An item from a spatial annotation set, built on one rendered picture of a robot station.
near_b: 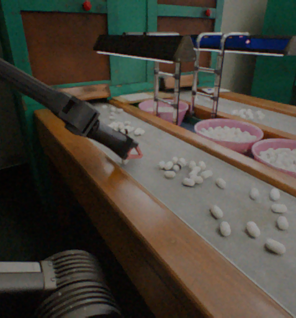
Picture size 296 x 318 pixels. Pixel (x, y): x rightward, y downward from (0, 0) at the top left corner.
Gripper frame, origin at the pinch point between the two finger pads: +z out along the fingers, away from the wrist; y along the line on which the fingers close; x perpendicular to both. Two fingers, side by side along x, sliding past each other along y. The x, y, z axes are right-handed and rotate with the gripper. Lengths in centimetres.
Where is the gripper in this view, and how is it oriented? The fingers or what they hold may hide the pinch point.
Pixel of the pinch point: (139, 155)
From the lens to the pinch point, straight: 81.4
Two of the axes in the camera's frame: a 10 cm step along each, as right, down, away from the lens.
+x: -5.3, 8.4, 0.4
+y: -5.3, -3.7, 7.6
